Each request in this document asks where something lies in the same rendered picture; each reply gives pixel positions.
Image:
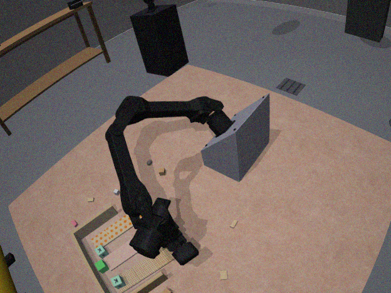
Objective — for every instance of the tan grid-patterned strip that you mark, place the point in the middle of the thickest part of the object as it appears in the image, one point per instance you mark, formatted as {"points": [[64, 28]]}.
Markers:
{"points": [[163, 258]]}

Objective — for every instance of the olive-brown open shallow box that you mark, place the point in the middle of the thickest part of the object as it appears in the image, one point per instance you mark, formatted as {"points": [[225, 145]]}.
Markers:
{"points": [[102, 242]]}

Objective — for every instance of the tan strip with orange dots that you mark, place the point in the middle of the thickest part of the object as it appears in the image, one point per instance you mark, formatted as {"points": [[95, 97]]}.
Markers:
{"points": [[126, 220]]}

